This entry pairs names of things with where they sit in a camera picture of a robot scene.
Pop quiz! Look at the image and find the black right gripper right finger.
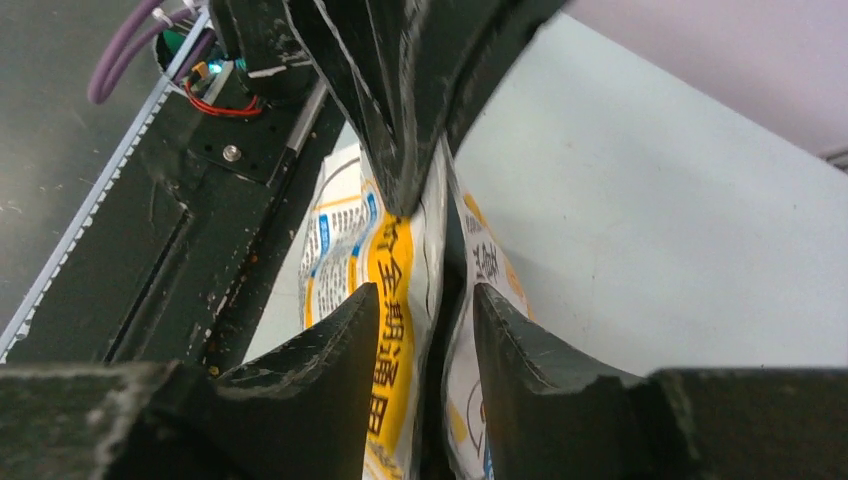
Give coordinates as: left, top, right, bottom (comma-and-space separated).
473, 284, 847, 479

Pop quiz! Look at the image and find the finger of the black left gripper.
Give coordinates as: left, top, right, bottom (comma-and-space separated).
284, 1, 504, 217
445, 0, 569, 153

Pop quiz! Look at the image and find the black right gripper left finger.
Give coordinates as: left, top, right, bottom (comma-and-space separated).
1, 283, 380, 479

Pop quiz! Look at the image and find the printed cat food bag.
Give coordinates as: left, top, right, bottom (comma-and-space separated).
299, 144, 530, 479

